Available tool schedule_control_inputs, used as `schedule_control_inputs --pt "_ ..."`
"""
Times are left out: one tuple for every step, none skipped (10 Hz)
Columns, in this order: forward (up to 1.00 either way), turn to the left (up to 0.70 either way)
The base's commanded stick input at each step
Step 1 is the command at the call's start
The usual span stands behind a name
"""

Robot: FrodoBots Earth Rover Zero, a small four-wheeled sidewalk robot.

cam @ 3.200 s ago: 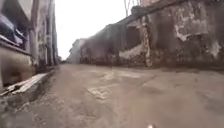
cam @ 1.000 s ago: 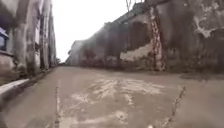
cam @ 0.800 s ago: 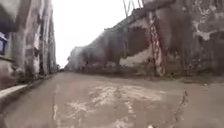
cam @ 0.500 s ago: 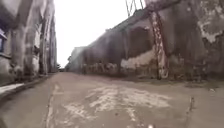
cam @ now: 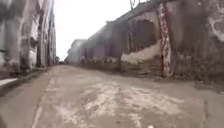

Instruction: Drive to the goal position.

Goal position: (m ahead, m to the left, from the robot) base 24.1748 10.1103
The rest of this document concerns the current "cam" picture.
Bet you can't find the worn grey concrete road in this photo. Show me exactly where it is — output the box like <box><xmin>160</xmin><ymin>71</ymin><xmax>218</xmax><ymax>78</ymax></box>
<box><xmin>0</xmin><ymin>64</ymin><xmax>224</xmax><ymax>128</ymax></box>

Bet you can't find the pale building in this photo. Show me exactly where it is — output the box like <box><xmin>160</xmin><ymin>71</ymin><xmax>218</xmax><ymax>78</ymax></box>
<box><xmin>64</xmin><ymin>38</ymin><xmax>88</xmax><ymax>66</ymax></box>

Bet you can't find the long dark weathered building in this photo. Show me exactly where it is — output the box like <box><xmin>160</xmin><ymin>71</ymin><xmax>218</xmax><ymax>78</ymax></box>
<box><xmin>78</xmin><ymin>0</ymin><xmax>224</xmax><ymax>86</ymax></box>

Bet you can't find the weathered grey building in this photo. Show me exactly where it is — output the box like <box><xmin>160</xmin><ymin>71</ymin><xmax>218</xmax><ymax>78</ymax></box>
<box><xmin>0</xmin><ymin>0</ymin><xmax>58</xmax><ymax>80</ymax></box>

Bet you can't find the raised concrete kerb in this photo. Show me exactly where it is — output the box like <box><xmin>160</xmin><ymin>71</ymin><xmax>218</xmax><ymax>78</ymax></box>
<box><xmin>0</xmin><ymin>67</ymin><xmax>51</xmax><ymax>98</ymax></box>

